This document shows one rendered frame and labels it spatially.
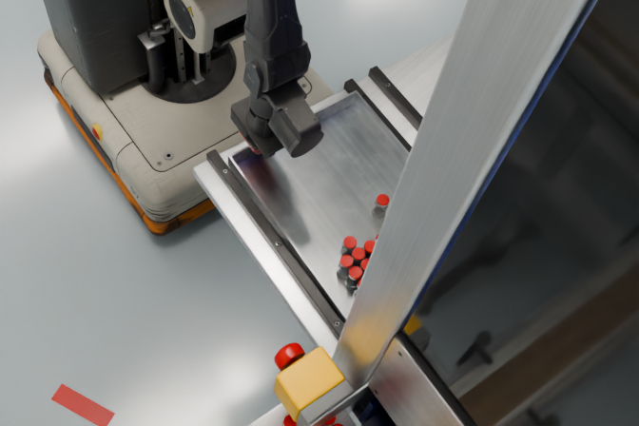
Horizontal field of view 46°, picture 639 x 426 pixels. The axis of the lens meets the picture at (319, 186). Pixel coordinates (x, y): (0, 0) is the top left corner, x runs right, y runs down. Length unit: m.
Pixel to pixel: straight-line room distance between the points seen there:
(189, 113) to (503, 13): 1.66
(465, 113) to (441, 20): 2.26
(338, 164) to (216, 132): 0.79
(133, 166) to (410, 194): 1.43
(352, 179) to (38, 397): 1.12
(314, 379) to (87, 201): 1.41
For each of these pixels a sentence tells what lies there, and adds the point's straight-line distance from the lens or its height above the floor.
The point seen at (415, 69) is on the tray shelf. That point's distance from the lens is 1.41.
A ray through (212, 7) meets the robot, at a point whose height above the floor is 0.80.
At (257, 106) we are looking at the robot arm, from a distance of 1.08.
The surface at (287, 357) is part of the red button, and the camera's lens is 0.97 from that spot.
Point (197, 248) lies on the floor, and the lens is 2.15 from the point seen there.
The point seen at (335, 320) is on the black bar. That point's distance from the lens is 1.12.
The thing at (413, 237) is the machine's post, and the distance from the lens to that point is 0.63.
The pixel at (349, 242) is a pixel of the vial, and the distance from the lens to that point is 1.14.
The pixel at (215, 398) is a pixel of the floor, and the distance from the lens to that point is 2.00.
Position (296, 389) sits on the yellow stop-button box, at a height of 1.03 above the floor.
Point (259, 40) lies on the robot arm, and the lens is 0.97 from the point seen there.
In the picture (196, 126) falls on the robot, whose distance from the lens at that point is 2.01.
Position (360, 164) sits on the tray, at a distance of 1.26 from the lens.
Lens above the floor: 1.94
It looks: 60 degrees down
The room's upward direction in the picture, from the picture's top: 11 degrees clockwise
